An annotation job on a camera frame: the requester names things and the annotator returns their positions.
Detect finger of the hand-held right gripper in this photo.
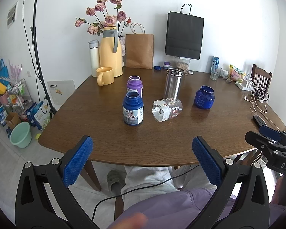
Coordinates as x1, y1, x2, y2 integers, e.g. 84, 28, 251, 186
259, 125, 286, 146
245, 131, 281, 153

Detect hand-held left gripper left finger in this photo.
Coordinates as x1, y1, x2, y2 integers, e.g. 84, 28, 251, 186
15, 135, 103, 229

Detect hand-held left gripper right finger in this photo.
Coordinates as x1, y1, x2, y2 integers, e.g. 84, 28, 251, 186
192, 136, 270, 229

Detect person's right forearm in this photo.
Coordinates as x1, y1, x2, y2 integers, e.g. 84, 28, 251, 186
272, 174, 286, 206

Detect black phone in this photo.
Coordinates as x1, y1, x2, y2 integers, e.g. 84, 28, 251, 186
253, 115, 267, 127

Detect grey slipper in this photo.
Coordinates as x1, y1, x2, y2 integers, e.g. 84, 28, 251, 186
107, 169, 126, 195

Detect person's purple top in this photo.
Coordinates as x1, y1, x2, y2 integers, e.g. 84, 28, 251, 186
109, 186, 286, 229

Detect white charger block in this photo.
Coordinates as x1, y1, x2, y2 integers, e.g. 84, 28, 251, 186
237, 74, 253, 91

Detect wooden chair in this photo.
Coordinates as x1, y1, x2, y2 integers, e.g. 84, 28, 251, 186
251, 64, 272, 94

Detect round blue jar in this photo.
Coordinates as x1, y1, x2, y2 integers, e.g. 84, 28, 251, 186
194, 85, 215, 110

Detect green plastic bucket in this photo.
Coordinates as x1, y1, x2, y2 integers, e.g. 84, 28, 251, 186
10, 122, 31, 149

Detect person's grey trousers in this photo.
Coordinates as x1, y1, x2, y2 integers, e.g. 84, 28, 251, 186
120, 164, 218, 211

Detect blue printed box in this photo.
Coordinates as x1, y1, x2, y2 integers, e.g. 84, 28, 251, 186
25, 101, 44, 131

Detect colourful snack packet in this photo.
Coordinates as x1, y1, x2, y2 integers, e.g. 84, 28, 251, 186
229, 64, 246, 82

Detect white board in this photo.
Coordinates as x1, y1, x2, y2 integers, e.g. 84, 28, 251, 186
47, 79, 76, 105

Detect clear drinking glass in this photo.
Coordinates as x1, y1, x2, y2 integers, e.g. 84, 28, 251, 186
210, 67, 222, 81

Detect dark blue labelled bottle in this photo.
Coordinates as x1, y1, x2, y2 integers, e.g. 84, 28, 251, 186
122, 92, 144, 126

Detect cardboard box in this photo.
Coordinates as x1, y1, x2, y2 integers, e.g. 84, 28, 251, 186
5, 112, 21, 130

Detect stainless steel tumbler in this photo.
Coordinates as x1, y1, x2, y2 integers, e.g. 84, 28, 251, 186
164, 68, 184, 100

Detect blue and white carton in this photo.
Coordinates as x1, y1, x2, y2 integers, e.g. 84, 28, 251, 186
210, 56, 220, 73

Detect yellow mug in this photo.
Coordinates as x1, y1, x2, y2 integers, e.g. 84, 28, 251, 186
96, 66, 115, 86

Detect purple bottle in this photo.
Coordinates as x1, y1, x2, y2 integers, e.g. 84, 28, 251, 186
126, 76, 143, 99

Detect clear food storage jar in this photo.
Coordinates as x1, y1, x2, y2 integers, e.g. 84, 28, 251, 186
175, 57, 190, 74

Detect white insulated bottle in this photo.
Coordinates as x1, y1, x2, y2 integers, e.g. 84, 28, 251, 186
88, 40, 100, 77

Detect black light stand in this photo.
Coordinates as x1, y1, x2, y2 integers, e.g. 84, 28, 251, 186
14, 0, 58, 120

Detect yellow thermos jug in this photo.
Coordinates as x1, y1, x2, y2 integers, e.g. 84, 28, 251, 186
99, 27, 123, 78

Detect blue tote bag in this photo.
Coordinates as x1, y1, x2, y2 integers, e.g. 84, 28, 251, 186
0, 58, 10, 86

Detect pale flower vase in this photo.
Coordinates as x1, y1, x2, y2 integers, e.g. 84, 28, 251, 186
118, 36, 126, 68

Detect black paper bag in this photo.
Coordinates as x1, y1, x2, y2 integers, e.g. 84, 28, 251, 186
165, 4, 204, 60

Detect brown paper bag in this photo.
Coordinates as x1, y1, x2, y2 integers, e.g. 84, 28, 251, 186
125, 23, 155, 69

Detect dried pink roses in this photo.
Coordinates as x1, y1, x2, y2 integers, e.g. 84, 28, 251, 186
75, 0, 132, 37

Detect white charging cable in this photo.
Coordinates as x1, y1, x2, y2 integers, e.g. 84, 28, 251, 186
243, 76, 282, 131

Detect black cable bundle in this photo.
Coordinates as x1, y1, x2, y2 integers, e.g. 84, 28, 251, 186
251, 76, 270, 102

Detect thin black cable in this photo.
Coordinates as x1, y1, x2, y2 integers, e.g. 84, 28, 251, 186
92, 165, 199, 221

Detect wire storage rack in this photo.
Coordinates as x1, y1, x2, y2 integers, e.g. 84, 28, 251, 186
7, 78, 29, 120

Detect white wall vent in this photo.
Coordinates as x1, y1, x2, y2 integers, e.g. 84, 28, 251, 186
7, 2, 18, 27

